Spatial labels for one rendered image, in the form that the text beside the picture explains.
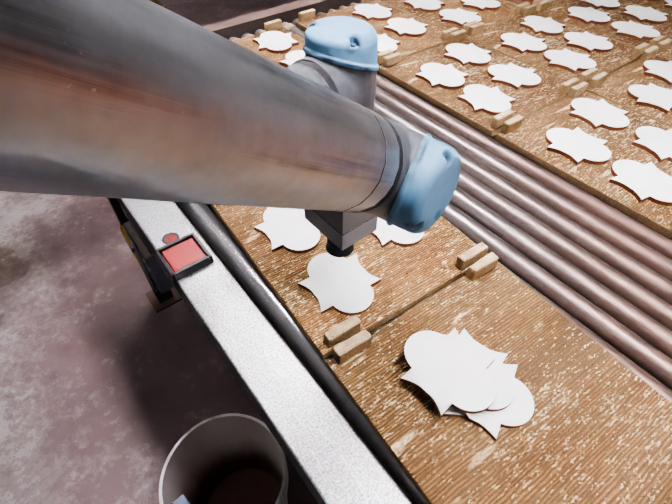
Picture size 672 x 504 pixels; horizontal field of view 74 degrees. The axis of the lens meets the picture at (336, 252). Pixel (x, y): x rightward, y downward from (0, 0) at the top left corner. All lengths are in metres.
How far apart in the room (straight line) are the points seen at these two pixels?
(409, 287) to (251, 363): 0.28
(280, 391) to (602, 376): 0.45
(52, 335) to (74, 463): 0.55
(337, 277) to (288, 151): 0.54
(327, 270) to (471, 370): 0.28
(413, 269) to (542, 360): 0.24
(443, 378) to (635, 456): 0.25
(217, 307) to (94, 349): 1.26
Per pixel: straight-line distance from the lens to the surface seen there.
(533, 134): 1.17
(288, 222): 0.83
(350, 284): 0.73
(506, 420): 0.66
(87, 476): 1.76
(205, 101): 0.18
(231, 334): 0.73
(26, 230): 2.62
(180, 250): 0.85
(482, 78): 1.37
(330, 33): 0.48
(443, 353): 0.66
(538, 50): 1.56
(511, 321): 0.75
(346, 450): 0.64
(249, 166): 0.20
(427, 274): 0.77
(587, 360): 0.76
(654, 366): 0.83
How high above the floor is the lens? 1.52
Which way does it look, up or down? 48 degrees down
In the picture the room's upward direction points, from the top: straight up
